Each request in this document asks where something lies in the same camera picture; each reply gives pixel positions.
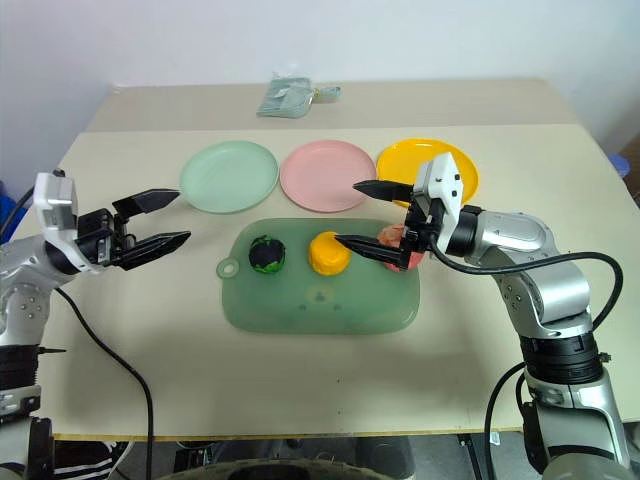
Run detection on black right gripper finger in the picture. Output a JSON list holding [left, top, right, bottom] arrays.
[[333, 234, 410, 272], [352, 179, 415, 205]]

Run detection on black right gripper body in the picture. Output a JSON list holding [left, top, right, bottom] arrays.
[[399, 192, 444, 262]]

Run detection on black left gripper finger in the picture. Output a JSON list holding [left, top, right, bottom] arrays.
[[111, 230, 193, 272], [112, 188, 182, 222]]

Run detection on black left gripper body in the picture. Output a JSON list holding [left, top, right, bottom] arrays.
[[74, 207, 139, 269]]

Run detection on pink toy food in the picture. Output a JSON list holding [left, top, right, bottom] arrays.
[[376, 224, 427, 274]]

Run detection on yellow plate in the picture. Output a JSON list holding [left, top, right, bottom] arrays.
[[375, 137, 482, 211]]

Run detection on yellow toy fruit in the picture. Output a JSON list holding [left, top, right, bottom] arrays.
[[306, 230, 353, 278]]

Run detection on pink plate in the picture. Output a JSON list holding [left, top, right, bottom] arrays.
[[279, 139, 378, 214]]

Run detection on mint green plate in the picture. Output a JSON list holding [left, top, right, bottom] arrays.
[[178, 140, 280, 216]]

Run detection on dark green-blue toy ball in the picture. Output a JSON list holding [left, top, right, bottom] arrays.
[[248, 235, 288, 276]]

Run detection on translucent green cutting board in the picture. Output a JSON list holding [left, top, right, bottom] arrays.
[[215, 216, 422, 336]]

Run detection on blue round object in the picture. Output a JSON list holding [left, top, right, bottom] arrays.
[[610, 153, 640, 177]]

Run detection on black white striped object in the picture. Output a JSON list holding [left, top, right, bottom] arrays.
[[51, 440, 132, 480]]

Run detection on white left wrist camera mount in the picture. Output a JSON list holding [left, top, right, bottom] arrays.
[[33, 170, 102, 274]]

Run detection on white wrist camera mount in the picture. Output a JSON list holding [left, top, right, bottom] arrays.
[[411, 151, 467, 252], [33, 170, 102, 274]]

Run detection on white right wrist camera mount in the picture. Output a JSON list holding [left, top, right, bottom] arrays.
[[411, 151, 467, 252]]

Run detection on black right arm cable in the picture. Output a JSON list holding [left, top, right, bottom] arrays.
[[424, 243, 625, 480]]

